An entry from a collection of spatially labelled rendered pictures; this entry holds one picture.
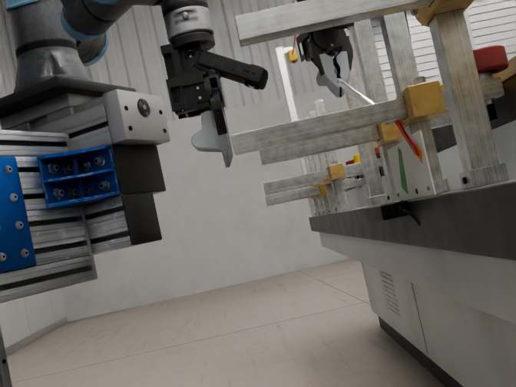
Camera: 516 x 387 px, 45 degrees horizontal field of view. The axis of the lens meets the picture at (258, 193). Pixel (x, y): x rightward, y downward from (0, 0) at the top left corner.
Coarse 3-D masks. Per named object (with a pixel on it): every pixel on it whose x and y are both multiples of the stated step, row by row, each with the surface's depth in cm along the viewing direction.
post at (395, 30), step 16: (384, 16) 103; (400, 16) 103; (384, 32) 105; (400, 32) 103; (400, 48) 103; (400, 64) 103; (416, 64) 103; (400, 80) 103; (416, 128) 102; (432, 144) 102; (432, 160) 102; (432, 176) 102
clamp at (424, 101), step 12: (420, 84) 95; (432, 84) 95; (408, 96) 96; (420, 96) 95; (432, 96) 95; (408, 108) 97; (420, 108) 95; (432, 108) 95; (444, 108) 95; (408, 120) 99; (420, 120) 100
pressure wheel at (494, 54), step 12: (480, 48) 97; (492, 48) 97; (504, 48) 99; (480, 60) 97; (492, 60) 96; (504, 60) 97; (480, 72) 100; (492, 72) 102; (492, 108) 99; (492, 120) 100
